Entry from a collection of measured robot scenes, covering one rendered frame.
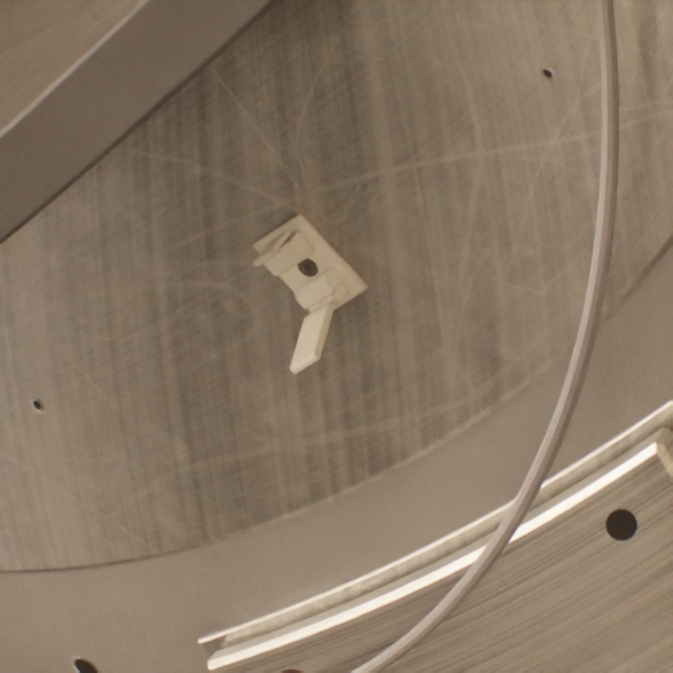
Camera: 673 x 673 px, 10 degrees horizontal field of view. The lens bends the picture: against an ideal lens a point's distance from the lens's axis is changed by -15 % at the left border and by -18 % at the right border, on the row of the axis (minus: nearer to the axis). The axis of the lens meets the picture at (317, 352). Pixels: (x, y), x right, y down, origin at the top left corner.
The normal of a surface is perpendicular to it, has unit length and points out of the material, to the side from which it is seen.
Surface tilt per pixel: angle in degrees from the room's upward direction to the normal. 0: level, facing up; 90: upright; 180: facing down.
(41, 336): 90
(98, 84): 90
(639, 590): 90
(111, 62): 90
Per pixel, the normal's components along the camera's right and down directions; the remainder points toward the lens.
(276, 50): -0.41, 0.55
